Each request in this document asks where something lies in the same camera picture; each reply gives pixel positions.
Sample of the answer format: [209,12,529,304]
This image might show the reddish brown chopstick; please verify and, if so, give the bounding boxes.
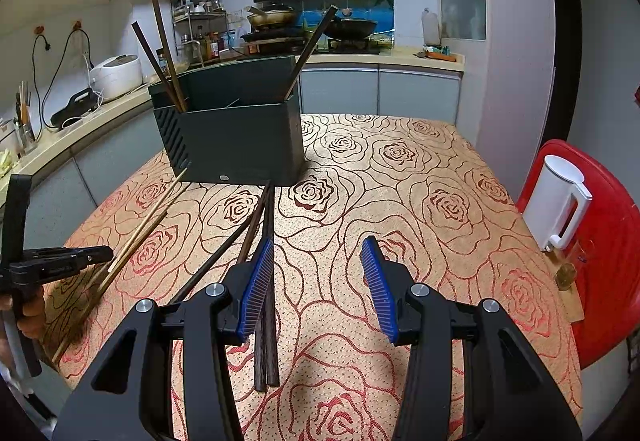
[151,0,186,112]

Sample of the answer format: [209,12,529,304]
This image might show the white plastic bottle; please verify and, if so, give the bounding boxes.
[421,8,442,47]

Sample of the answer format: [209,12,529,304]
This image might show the black gas stove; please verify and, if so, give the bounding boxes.
[240,38,381,57]

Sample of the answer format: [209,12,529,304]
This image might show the dark long chopstick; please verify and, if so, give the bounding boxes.
[168,207,264,305]

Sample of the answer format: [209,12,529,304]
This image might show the wooden cutting board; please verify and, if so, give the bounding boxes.
[544,248,585,323]

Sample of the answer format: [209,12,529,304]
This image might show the black countertop appliance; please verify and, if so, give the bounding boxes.
[51,87,99,130]

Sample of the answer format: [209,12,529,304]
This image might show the person left hand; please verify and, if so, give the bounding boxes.
[17,286,46,340]

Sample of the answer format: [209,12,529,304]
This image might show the red plastic chair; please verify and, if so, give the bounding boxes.
[516,139,639,369]

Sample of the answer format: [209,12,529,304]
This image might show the countertop utensil jar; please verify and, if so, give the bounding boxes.
[15,80,36,155]

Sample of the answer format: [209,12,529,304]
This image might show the black wok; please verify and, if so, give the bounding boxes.
[324,18,378,42]

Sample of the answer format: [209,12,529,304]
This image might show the white rice cooker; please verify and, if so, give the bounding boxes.
[89,54,143,102]

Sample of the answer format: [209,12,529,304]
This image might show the white electric kettle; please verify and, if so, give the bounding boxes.
[523,154,592,250]

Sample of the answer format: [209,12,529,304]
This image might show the dark brown chopstick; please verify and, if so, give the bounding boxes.
[280,5,337,102]
[131,22,183,113]

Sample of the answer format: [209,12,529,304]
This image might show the lower kitchen cabinets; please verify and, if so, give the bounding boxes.
[1,57,461,249]

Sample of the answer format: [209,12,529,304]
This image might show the light bamboo chopstick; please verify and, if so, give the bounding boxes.
[86,168,186,288]
[53,210,168,365]

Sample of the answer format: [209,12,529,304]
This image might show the dark green utensil holder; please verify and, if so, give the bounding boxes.
[149,56,305,187]

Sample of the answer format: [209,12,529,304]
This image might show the metal spice rack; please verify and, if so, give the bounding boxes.
[169,0,228,68]

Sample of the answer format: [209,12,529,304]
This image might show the rose pattern tablecloth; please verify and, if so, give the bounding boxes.
[41,113,584,441]

